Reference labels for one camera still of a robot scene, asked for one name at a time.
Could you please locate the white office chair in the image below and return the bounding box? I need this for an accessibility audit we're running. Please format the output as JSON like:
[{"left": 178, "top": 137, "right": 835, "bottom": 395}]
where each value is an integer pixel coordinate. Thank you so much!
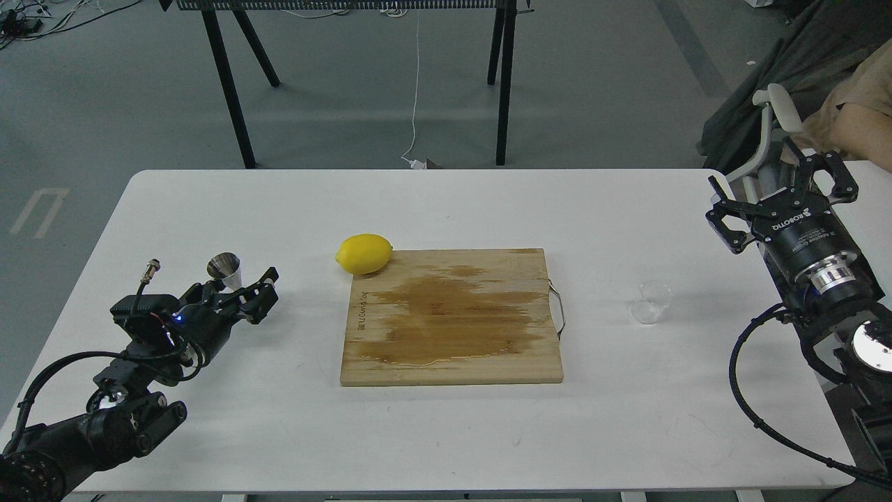
[{"left": 725, "top": 83, "right": 803, "bottom": 203}]

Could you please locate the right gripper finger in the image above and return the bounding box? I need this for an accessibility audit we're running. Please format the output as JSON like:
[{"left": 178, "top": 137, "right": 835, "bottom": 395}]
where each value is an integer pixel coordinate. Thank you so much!
[
  {"left": 783, "top": 137, "right": 859, "bottom": 204},
  {"left": 705, "top": 176, "right": 767, "bottom": 253}
]

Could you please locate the black trestle table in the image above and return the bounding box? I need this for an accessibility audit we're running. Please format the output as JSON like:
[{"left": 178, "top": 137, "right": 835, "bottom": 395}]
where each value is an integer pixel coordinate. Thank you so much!
[{"left": 158, "top": 1, "right": 535, "bottom": 169}]

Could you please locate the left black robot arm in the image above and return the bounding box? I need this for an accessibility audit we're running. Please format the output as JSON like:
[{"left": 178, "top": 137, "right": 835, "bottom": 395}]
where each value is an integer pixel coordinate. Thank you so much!
[{"left": 2, "top": 254, "right": 279, "bottom": 501}]

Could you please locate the white power cable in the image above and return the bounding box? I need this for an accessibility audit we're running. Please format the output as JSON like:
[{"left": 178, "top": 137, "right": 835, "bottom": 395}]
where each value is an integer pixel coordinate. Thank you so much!
[{"left": 401, "top": 10, "right": 427, "bottom": 169}]

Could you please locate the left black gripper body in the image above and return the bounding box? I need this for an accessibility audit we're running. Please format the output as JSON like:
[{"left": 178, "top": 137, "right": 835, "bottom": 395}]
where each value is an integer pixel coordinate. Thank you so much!
[{"left": 164, "top": 296, "right": 239, "bottom": 363}]

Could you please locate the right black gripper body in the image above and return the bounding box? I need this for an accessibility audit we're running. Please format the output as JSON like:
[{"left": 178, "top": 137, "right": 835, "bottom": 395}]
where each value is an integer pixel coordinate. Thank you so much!
[{"left": 753, "top": 188, "right": 861, "bottom": 283}]

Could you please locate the steel double jigger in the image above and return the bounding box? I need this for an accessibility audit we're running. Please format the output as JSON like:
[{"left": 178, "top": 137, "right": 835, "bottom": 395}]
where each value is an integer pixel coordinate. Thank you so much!
[{"left": 206, "top": 252, "right": 243, "bottom": 290}]

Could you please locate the seated person beige shirt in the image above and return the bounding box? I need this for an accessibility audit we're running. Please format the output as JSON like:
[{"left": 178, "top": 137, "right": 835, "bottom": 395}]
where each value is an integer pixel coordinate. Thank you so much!
[{"left": 792, "top": 40, "right": 891, "bottom": 172}]

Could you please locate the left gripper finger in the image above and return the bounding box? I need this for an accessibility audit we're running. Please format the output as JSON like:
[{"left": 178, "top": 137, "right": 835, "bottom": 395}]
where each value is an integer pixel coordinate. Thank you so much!
[
  {"left": 223, "top": 266, "right": 279, "bottom": 325},
  {"left": 180, "top": 280, "right": 237, "bottom": 311}
]

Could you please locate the dark grey jacket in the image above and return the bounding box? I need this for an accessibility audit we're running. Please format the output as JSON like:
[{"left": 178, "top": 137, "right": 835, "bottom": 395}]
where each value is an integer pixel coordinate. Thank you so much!
[{"left": 697, "top": 1, "right": 891, "bottom": 174}]

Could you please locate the floor cable bundle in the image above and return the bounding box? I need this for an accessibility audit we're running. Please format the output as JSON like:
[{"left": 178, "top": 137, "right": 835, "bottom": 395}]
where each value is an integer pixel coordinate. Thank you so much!
[{"left": 0, "top": 0, "right": 144, "bottom": 50}]

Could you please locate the wooden cutting board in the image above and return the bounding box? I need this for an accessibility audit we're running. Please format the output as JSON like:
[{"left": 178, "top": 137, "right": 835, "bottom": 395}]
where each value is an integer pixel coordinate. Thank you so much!
[{"left": 339, "top": 248, "right": 564, "bottom": 387}]

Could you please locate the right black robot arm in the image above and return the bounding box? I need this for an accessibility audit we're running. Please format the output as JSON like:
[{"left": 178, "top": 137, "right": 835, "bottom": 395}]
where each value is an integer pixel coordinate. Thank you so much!
[{"left": 705, "top": 139, "right": 890, "bottom": 489}]

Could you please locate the yellow lemon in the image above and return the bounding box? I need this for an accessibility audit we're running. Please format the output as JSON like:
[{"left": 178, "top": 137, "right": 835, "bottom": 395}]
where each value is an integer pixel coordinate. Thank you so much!
[{"left": 334, "top": 233, "right": 393, "bottom": 275}]

